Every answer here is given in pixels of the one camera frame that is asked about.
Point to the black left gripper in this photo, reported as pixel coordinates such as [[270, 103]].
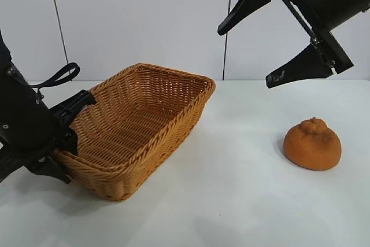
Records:
[[23, 119]]

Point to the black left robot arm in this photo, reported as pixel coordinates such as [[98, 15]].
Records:
[[3, 53]]

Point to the bumpy orange fruit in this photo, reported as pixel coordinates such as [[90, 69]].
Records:
[[312, 148]]

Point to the tan woven wicker basket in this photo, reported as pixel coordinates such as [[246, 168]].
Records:
[[138, 119]]

